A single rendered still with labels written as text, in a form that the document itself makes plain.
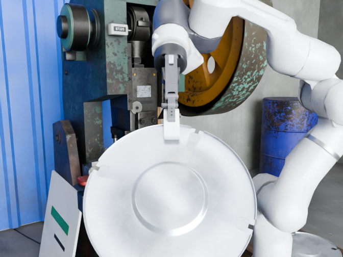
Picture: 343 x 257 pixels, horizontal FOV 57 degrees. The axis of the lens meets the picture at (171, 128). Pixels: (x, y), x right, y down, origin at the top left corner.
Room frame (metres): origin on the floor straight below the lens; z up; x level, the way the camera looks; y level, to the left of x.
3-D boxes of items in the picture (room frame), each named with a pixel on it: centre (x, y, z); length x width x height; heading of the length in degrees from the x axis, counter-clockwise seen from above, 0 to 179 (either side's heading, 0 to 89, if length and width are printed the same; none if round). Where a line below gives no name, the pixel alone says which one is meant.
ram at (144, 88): (1.47, 0.15, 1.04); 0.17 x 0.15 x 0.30; 34
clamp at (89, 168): (1.41, 0.31, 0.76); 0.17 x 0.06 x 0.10; 124
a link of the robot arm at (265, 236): (0.91, -0.30, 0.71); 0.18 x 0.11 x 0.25; 2
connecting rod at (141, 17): (1.50, 0.17, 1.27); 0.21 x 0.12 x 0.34; 34
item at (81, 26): (1.38, 0.39, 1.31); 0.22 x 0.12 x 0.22; 34
